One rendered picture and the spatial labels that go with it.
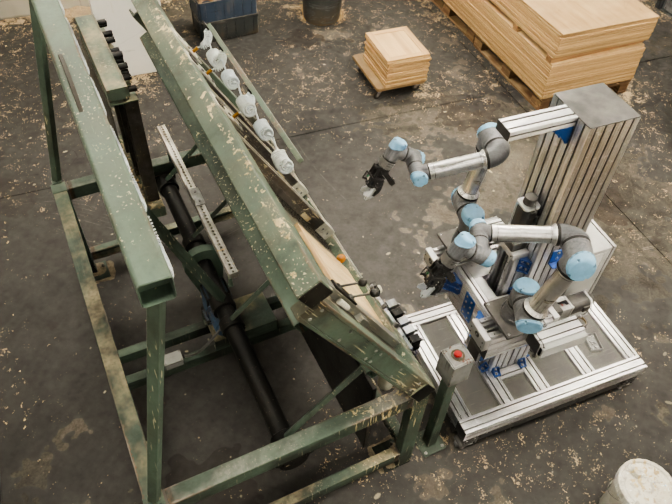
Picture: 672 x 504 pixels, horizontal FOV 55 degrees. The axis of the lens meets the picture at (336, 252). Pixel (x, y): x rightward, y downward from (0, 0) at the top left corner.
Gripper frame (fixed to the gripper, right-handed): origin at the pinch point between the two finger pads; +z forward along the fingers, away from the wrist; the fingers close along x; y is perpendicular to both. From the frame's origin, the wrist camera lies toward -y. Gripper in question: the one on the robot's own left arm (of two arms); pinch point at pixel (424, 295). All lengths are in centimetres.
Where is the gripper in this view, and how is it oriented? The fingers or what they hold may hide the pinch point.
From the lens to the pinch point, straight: 282.6
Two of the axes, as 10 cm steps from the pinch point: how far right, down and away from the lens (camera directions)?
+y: -8.1, -1.1, -5.8
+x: 3.5, 7.1, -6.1
